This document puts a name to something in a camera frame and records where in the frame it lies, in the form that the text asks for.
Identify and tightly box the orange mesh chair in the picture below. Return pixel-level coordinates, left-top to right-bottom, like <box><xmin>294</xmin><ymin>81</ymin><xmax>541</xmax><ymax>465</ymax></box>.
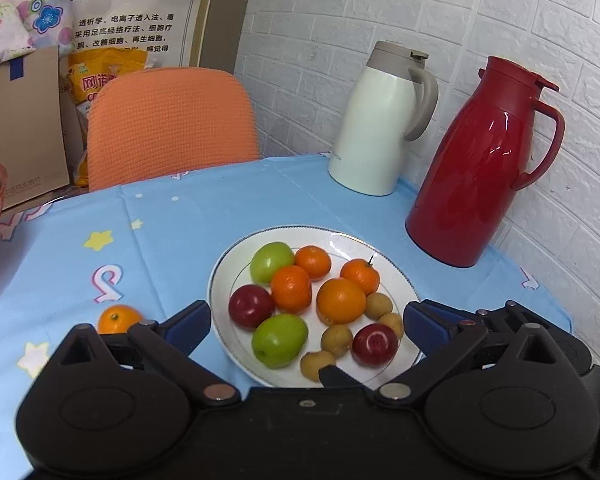
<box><xmin>87</xmin><ymin>66</ymin><xmax>262</xmax><ymax>192</ymax></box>

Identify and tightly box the green jujube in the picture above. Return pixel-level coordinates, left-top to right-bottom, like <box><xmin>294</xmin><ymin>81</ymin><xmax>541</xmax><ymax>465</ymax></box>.
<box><xmin>250</xmin><ymin>241</ymin><xmax>296</xmax><ymax>286</ymax></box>
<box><xmin>251</xmin><ymin>314</ymin><xmax>309</xmax><ymax>369</ymax></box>

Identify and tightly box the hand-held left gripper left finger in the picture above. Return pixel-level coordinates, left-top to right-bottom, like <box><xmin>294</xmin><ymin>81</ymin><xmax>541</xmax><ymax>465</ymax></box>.
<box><xmin>52</xmin><ymin>300</ymin><xmax>242</xmax><ymax>407</ymax></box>

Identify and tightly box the white plate with blue rim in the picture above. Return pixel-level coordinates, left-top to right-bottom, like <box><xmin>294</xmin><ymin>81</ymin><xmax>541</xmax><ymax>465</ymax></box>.
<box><xmin>207</xmin><ymin>226</ymin><xmax>423</xmax><ymax>388</ymax></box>

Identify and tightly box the brown cardboard box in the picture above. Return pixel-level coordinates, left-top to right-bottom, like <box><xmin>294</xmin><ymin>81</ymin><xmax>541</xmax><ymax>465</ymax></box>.
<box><xmin>0</xmin><ymin>45</ymin><xmax>71</xmax><ymax>211</ymax></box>

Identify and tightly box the yellow plastic bag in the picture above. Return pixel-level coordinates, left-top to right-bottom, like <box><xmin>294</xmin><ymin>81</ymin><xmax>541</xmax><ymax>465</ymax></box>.
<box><xmin>60</xmin><ymin>47</ymin><xmax>153</xmax><ymax>188</ymax></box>

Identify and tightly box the large orange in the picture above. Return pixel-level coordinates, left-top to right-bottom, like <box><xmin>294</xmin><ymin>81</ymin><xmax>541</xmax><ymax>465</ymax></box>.
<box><xmin>316</xmin><ymin>277</ymin><xmax>367</xmax><ymax>325</ymax></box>

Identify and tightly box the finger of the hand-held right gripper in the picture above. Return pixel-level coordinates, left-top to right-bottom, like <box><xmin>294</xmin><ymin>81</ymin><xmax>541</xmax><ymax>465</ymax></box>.
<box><xmin>472</xmin><ymin>300</ymin><xmax>530</xmax><ymax>339</ymax></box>
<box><xmin>319</xmin><ymin>365</ymin><xmax>381</xmax><ymax>390</ymax></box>

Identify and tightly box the orange with dark spot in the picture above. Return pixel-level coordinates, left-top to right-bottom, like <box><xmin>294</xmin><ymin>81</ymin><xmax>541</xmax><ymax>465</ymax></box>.
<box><xmin>97</xmin><ymin>304</ymin><xmax>145</xmax><ymax>335</ymax></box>

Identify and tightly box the wall poster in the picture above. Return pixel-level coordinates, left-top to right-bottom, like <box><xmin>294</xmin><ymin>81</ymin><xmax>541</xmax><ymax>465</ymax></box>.
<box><xmin>45</xmin><ymin>0</ymin><xmax>221</xmax><ymax>68</ymax></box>

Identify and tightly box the red plum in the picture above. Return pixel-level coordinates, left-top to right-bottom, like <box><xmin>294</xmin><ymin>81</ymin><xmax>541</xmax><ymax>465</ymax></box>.
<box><xmin>351</xmin><ymin>323</ymin><xmax>400</xmax><ymax>367</ymax></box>
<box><xmin>228</xmin><ymin>284</ymin><xmax>276</xmax><ymax>330</ymax></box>

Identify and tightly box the tangerine with stem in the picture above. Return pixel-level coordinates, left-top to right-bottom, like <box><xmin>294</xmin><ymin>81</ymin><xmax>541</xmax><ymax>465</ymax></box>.
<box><xmin>340</xmin><ymin>256</ymin><xmax>381</xmax><ymax>297</ymax></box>

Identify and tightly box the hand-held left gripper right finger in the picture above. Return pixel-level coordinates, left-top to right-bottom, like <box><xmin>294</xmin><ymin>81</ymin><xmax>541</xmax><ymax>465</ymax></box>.
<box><xmin>375</xmin><ymin>300</ymin><xmax>563</xmax><ymax>402</ymax></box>

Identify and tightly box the floral cloth bag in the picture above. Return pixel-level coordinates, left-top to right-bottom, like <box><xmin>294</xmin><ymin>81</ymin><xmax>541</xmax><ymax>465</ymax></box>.
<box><xmin>0</xmin><ymin>0</ymin><xmax>76</xmax><ymax>68</ymax></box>

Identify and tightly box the red thermos jug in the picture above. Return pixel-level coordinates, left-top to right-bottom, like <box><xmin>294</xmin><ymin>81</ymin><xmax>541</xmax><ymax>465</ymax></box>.
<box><xmin>405</xmin><ymin>56</ymin><xmax>566</xmax><ymax>268</ymax></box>

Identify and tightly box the white thermos jug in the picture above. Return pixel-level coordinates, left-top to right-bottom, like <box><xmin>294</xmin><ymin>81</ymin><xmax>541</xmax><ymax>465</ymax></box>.
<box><xmin>327</xmin><ymin>41</ymin><xmax>439</xmax><ymax>197</ymax></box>

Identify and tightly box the blue cartoon printed tablecloth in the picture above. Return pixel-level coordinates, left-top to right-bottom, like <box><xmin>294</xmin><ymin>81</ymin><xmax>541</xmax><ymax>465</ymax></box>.
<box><xmin>0</xmin><ymin>152</ymin><xmax>573</xmax><ymax>411</ymax></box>

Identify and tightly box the brown longan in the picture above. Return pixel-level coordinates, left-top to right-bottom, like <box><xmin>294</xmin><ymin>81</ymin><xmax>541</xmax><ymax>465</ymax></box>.
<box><xmin>321</xmin><ymin>324</ymin><xmax>353</xmax><ymax>355</ymax></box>
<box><xmin>300</xmin><ymin>351</ymin><xmax>337</xmax><ymax>382</ymax></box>
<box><xmin>378</xmin><ymin>312</ymin><xmax>405</xmax><ymax>341</ymax></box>
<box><xmin>364</xmin><ymin>291</ymin><xmax>394</xmax><ymax>320</ymax></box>

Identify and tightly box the small tangerine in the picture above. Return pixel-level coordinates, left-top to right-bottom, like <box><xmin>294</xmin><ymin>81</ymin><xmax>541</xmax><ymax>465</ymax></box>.
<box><xmin>293</xmin><ymin>245</ymin><xmax>332</xmax><ymax>282</ymax></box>
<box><xmin>270</xmin><ymin>265</ymin><xmax>313</xmax><ymax>315</ymax></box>

